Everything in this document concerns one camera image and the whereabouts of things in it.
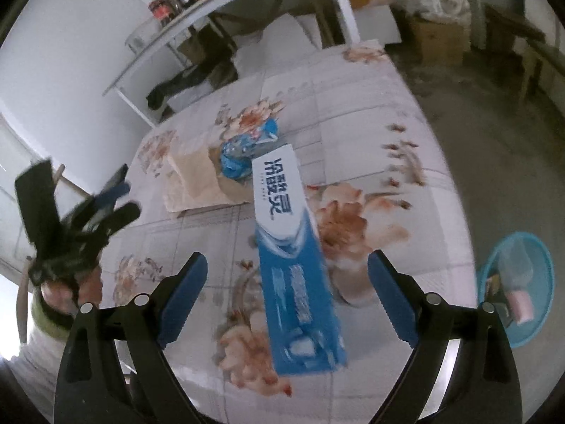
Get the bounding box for cardboard box with bags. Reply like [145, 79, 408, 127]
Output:
[407, 0, 472, 66]

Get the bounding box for white sack under shelf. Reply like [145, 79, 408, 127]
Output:
[232, 13, 323, 78]

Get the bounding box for left hand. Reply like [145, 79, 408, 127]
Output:
[40, 266, 102, 316]

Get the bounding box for blue trash basket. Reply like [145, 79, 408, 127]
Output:
[477, 232, 555, 348]

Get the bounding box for blue white toothpaste box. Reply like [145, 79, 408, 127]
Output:
[252, 145, 347, 376]

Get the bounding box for glass bowl on shelf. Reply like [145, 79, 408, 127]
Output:
[125, 17, 162, 55]

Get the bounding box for beige paper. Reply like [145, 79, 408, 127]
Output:
[164, 147, 253, 213]

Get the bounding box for red lid jar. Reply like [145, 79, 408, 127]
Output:
[148, 0, 182, 27]

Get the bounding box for white shelf table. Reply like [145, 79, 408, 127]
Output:
[102, 0, 361, 128]

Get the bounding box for blue plastic bag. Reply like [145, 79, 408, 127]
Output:
[219, 118, 279, 180]

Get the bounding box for wooden chair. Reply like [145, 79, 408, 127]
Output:
[484, 4, 564, 111]

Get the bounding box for dark cloth under shelf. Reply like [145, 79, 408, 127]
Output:
[145, 26, 238, 110]

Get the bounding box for floral tablecloth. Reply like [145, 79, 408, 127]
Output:
[102, 40, 476, 423]

